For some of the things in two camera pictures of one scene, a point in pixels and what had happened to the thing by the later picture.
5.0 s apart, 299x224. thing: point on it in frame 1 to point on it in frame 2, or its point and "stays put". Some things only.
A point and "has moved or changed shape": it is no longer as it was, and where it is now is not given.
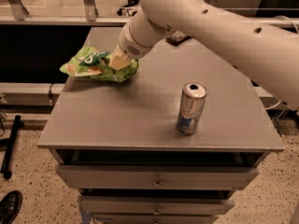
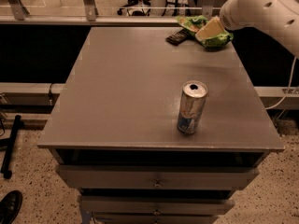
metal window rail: x=113 y=20 stays put
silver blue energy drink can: x=191 y=108 stays put
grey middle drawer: x=156 y=204 stays put
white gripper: x=127 y=46 to x=229 y=19
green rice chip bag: x=93 y=63 has moved or changed shape
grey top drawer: x=157 y=176 stays put
